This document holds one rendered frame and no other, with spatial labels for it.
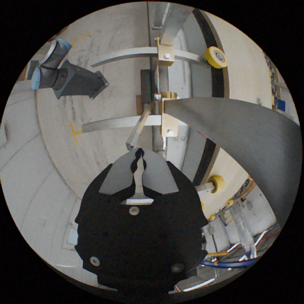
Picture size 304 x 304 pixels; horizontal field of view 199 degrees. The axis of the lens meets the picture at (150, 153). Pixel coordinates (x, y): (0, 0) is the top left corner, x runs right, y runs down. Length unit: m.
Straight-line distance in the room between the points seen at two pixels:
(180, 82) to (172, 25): 0.36
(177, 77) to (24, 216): 3.20
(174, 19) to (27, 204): 2.92
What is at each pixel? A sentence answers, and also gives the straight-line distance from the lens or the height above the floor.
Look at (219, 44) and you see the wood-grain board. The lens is 0.46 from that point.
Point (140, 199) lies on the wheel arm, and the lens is 0.32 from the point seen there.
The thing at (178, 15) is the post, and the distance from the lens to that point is 0.27.
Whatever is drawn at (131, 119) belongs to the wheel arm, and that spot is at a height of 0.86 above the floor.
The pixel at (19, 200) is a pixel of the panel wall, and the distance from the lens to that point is 2.71.
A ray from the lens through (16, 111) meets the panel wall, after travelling 2.77.
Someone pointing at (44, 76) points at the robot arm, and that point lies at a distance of 0.75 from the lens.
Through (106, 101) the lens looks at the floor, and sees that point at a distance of 1.23.
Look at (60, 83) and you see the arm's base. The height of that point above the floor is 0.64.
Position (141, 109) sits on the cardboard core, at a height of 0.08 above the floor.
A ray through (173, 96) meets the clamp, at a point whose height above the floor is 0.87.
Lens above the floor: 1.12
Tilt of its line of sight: 59 degrees down
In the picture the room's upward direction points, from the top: 174 degrees clockwise
